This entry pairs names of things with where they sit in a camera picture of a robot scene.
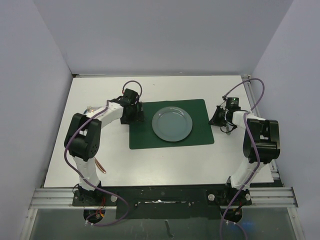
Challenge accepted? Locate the gold iridescent spoon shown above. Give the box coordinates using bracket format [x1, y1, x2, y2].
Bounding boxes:
[225, 125, 231, 136]

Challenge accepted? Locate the teal round plate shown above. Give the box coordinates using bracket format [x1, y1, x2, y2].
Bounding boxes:
[151, 106, 193, 142]

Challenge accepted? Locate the clear plastic cup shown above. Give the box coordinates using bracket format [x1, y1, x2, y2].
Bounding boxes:
[83, 106, 106, 116]

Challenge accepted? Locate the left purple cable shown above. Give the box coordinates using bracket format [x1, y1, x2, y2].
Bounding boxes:
[63, 80, 143, 228]

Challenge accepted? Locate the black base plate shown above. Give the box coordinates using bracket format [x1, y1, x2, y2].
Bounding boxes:
[72, 183, 252, 223]

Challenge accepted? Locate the dark green placemat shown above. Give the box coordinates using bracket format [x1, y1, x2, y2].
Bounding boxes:
[129, 99, 215, 150]

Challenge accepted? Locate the purple cable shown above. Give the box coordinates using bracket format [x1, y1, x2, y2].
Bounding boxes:
[220, 78, 265, 240]
[63, 80, 143, 228]

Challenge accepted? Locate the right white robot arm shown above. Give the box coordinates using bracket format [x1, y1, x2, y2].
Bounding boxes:
[209, 96, 281, 205]

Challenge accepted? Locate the copper knife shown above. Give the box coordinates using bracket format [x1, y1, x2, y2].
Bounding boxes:
[94, 158, 106, 174]

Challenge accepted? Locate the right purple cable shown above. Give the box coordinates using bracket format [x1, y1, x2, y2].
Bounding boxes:
[220, 78, 265, 240]

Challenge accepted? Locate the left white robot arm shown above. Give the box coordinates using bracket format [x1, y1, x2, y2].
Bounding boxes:
[64, 88, 144, 206]

